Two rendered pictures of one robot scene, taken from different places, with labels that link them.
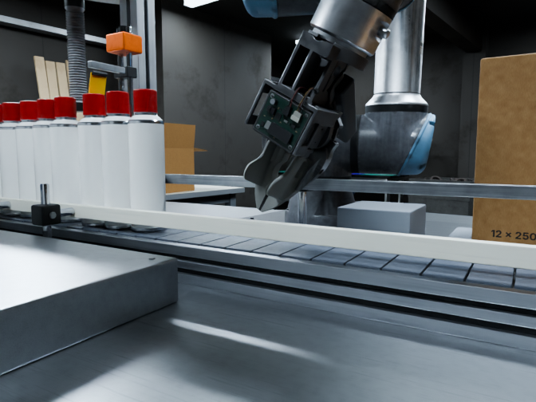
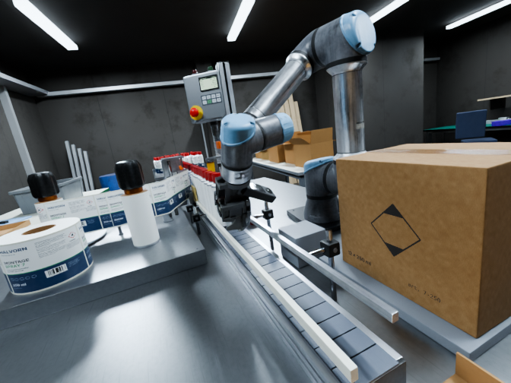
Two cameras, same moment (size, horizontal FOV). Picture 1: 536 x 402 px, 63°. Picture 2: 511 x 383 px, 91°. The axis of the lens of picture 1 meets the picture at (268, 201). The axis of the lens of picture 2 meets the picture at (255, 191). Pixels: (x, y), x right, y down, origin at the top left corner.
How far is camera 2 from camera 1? 0.54 m
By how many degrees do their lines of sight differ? 38
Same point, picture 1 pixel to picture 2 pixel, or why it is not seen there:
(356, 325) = (238, 290)
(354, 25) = (226, 176)
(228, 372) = (179, 299)
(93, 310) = (169, 267)
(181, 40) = not seen: hidden behind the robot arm
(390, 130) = not seen: hidden behind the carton
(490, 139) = (342, 203)
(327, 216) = (315, 216)
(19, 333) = (146, 273)
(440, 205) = not seen: outside the picture
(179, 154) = (323, 145)
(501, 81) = (343, 173)
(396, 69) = (341, 140)
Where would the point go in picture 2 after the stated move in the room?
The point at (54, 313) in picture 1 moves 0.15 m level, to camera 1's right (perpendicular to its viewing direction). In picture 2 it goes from (156, 269) to (188, 281)
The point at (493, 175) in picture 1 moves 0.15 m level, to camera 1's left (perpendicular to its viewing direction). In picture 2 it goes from (345, 222) to (291, 216)
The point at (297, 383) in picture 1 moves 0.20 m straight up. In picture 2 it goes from (188, 309) to (169, 229)
